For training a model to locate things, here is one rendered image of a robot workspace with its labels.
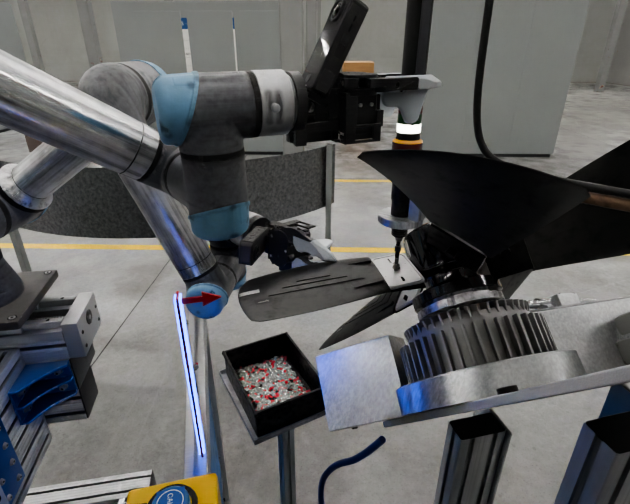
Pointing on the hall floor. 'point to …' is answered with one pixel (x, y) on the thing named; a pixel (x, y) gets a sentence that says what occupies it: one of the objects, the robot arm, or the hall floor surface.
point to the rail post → (217, 422)
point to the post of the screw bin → (287, 467)
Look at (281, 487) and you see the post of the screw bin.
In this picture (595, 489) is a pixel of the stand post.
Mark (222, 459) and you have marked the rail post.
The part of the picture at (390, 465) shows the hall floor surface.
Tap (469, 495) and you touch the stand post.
